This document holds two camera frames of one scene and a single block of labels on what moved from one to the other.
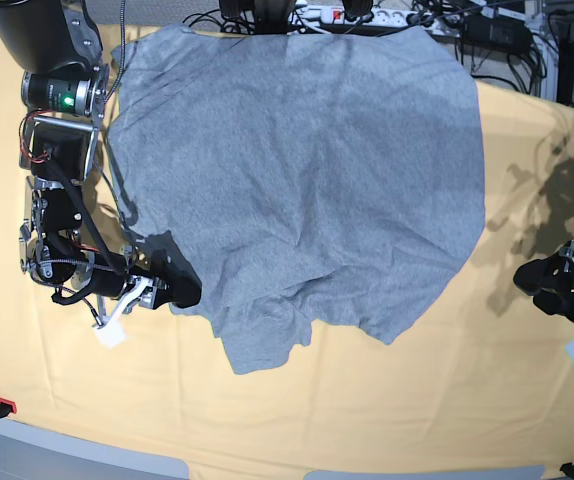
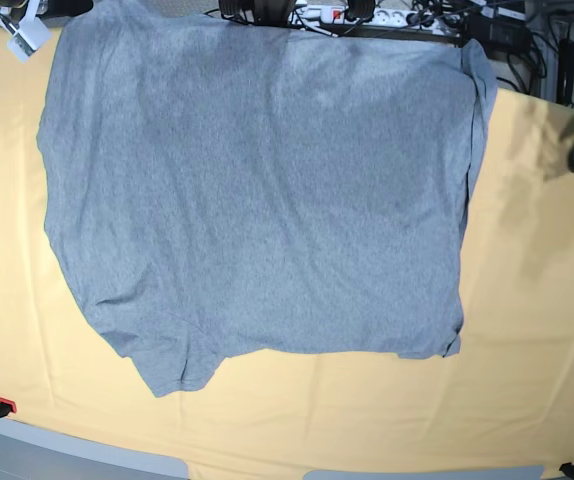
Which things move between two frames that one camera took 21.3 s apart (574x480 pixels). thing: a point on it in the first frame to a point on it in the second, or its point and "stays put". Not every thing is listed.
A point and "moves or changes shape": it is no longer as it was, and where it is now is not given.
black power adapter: [496, 33] stays put
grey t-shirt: [309, 174] moves or changes shape
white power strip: [385, 20] stays put
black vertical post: [567, 70] stays put
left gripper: [178, 282] to [32, 27]
